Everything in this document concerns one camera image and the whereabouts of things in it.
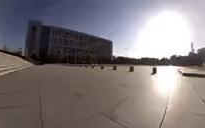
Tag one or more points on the large glass-fronted building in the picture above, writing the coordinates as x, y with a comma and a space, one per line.
70, 43

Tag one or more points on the grey paved plaza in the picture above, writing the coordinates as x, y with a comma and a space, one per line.
73, 96

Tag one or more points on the row of dark bollards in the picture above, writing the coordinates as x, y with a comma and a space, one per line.
153, 70

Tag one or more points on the distant row of trees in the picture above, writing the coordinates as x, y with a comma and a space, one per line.
176, 60

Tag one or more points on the distant slender tower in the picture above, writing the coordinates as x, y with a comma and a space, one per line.
192, 49

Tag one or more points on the raised paved platform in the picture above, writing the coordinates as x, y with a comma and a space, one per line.
196, 71

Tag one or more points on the wide stone steps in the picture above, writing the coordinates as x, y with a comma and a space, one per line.
3, 65

